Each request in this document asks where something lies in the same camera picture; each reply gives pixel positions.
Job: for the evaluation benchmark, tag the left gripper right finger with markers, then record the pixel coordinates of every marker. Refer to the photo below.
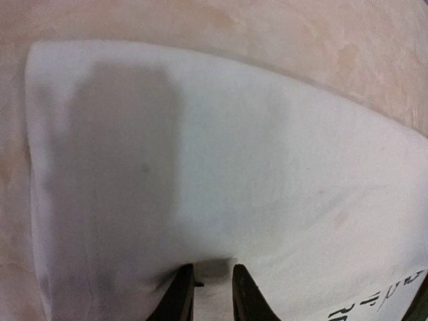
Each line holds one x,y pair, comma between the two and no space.
248,301

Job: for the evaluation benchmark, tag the white green raglan t-shirt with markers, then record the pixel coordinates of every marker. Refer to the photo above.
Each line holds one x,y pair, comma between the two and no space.
145,158

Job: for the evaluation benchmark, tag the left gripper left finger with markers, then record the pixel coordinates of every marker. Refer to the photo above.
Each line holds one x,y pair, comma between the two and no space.
178,301

